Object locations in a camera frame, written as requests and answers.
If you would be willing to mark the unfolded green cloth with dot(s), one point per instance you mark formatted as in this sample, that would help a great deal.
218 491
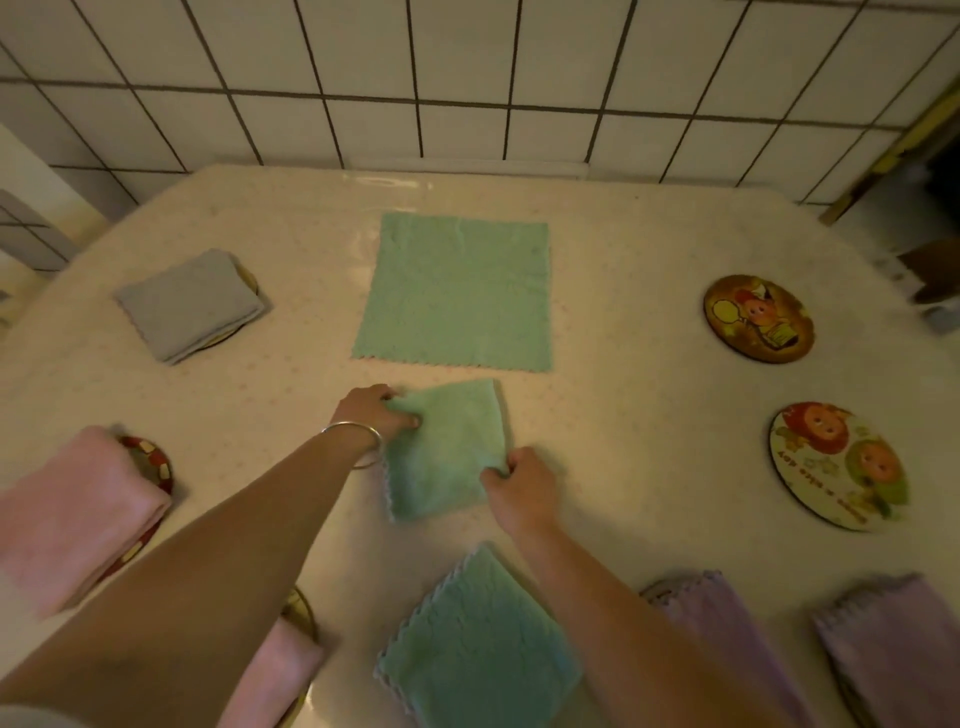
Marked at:
457 292

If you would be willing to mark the brown cartoon round coaster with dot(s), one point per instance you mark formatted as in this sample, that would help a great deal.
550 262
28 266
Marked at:
759 319

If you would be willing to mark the person's right thumb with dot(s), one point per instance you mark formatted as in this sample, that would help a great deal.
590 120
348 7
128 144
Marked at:
495 480

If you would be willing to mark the folded grey cloth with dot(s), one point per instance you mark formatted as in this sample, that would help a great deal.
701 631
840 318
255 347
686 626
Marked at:
187 304

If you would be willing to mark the person's right hand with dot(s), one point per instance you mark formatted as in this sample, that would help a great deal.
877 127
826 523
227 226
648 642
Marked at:
529 495

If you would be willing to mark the brown object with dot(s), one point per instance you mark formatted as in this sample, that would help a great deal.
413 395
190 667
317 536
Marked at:
937 270

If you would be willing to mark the red and white round coaster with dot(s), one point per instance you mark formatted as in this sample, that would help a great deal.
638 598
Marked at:
154 457

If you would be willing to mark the round brown-rimmed coaster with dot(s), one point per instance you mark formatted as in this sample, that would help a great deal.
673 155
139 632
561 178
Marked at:
247 279

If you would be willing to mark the wooden door frame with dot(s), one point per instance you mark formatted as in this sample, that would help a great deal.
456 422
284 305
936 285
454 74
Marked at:
889 146

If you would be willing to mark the person's right forearm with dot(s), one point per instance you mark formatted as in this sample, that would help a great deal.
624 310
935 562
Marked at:
637 637

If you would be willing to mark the person's left forearm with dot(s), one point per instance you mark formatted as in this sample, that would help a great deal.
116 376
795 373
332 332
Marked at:
202 570

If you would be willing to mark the small green cloth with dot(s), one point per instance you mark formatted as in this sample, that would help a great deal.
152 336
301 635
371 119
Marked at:
442 457

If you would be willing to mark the white cartoon round coaster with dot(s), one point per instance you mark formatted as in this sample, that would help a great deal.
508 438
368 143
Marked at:
836 465

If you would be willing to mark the folded pink cloth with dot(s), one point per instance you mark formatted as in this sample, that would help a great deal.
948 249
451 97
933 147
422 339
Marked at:
274 679
71 510

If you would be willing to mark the folded purple cloth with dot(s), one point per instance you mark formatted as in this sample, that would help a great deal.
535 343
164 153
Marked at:
896 649
724 637

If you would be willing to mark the round gold-rimmed coaster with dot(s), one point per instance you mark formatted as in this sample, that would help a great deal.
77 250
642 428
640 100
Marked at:
301 606

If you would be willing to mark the person's left thumb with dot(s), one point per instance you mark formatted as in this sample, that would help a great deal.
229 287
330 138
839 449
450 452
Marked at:
405 423

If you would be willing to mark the person's left hand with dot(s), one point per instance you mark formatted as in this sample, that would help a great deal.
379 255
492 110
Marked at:
367 414

